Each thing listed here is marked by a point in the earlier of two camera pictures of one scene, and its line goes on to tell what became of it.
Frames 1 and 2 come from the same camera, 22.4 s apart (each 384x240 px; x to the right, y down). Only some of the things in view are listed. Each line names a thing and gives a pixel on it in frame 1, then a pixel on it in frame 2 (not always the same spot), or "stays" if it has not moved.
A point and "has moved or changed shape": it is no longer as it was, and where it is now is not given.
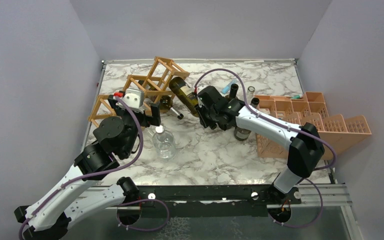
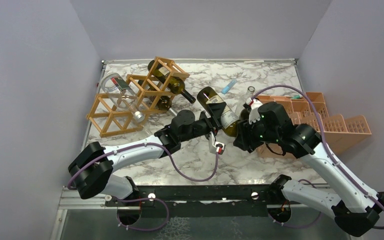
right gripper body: x=207 y=117 → x=254 y=131
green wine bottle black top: x=233 y=89 has moved or changed shape
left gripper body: x=144 y=120 → x=207 y=125
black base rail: x=197 y=201 stays
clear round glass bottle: x=164 y=142 has moved or changed shape
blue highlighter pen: x=227 y=87 stays
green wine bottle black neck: x=186 y=94 has moved or changed shape
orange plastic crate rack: x=334 y=130 stays
